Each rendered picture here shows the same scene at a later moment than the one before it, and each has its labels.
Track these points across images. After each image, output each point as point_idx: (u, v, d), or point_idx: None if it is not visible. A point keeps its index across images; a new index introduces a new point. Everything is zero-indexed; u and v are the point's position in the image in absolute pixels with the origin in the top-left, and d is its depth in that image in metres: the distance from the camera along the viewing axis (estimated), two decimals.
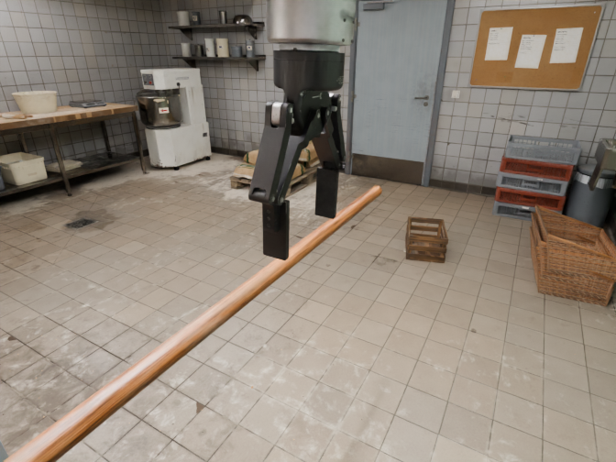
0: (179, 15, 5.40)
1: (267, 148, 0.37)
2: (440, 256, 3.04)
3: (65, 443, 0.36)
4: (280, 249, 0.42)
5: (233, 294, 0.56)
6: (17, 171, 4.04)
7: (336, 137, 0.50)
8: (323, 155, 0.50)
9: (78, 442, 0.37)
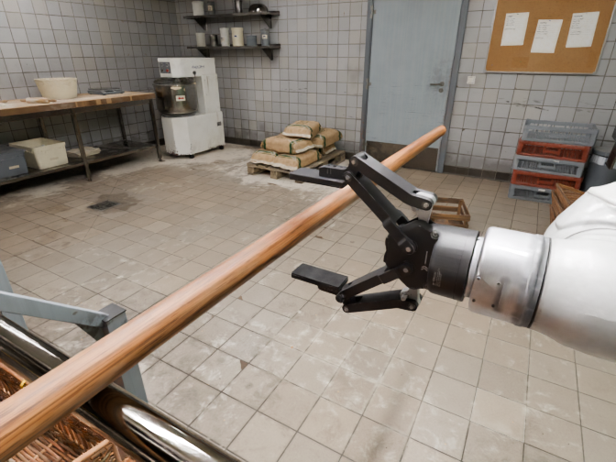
0: (194, 5, 5.46)
1: (397, 178, 0.40)
2: None
3: (280, 247, 0.42)
4: (301, 173, 0.44)
5: None
6: (40, 156, 4.10)
7: (372, 300, 0.46)
8: (359, 279, 0.47)
9: (285, 252, 0.43)
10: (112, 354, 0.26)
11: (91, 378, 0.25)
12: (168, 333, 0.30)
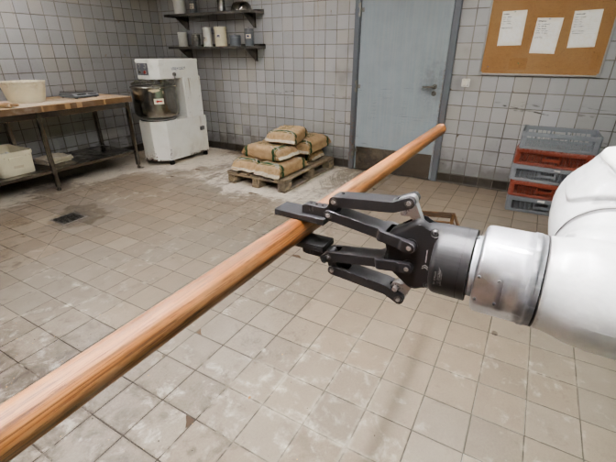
0: (175, 3, 5.18)
1: (376, 196, 0.42)
2: None
3: (280, 247, 0.42)
4: (285, 209, 0.48)
5: (361, 177, 0.62)
6: (3, 164, 3.82)
7: (362, 275, 0.46)
8: (351, 248, 0.46)
9: (284, 252, 0.43)
10: (112, 356, 0.26)
11: (91, 379, 0.25)
12: (168, 334, 0.30)
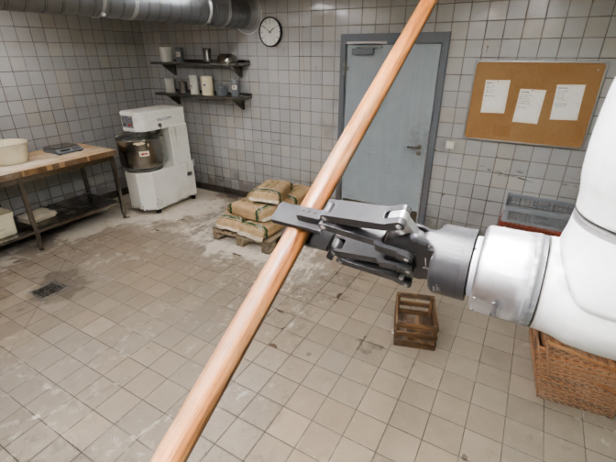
0: (161, 50, 5.16)
1: (366, 210, 0.40)
2: (431, 343, 2.80)
3: (284, 272, 0.44)
4: (280, 217, 0.47)
5: (356, 121, 0.56)
6: None
7: (368, 265, 0.47)
8: (354, 243, 0.47)
9: (291, 269, 0.46)
10: (177, 451, 0.35)
11: None
12: (212, 410, 0.37)
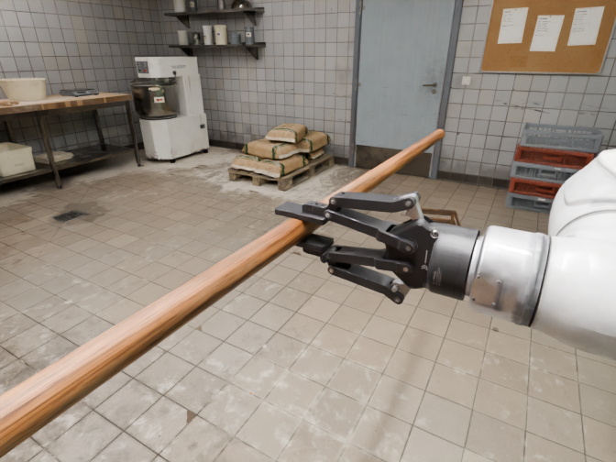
0: (175, 1, 5.18)
1: (376, 196, 0.42)
2: None
3: (280, 246, 0.42)
4: (285, 208, 0.48)
5: (361, 179, 0.63)
6: (3, 161, 3.82)
7: (362, 275, 0.46)
8: (350, 249, 0.46)
9: (285, 250, 0.43)
10: (112, 349, 0.26)
11: (90, 372, 0.25)
12: (168, 329, 0.30)
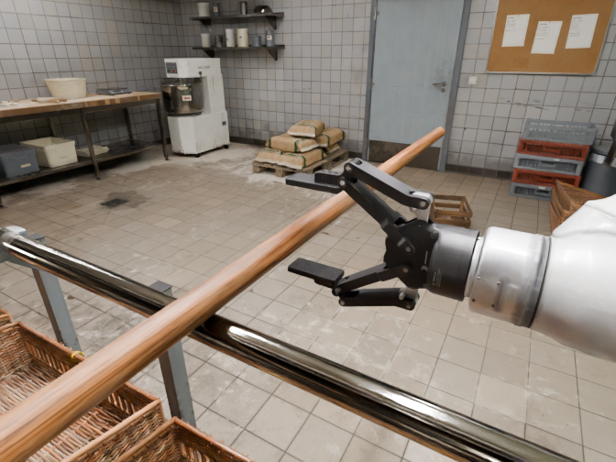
0: (200, 5, 5.55)
1: (392, 181, 0.40)
2: None
3: (280, 252, 0.42)
4: (296, 178, 0.45)
5: None
6: (50, 154, 4.19)
7: (369, 296, 0.46)
8: (357, 274, 0.47)
9: (285, 257, 0.43)
10: (115, 363, 0.26)
11: (93, 387, 0.25)
12: (170, 341, 0.30)
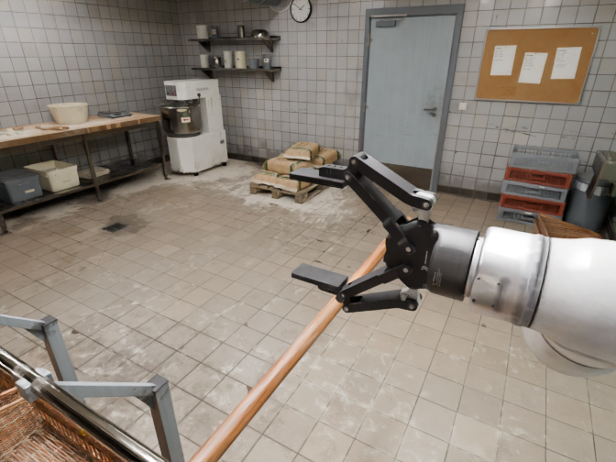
0: (199, 28, 5.69)
1: (397, 178, 0.40)
2: None
3: (247, 419, 0.56)
4: (300, 173, 0.44)
5: (322, 316, 0.77)
6: (54, 179, 4.33)
7: (372, 300, 0.46)
8: (359, 279, 0.47)
9: (252, 418, 0.57)
10: None
11: None
12: None
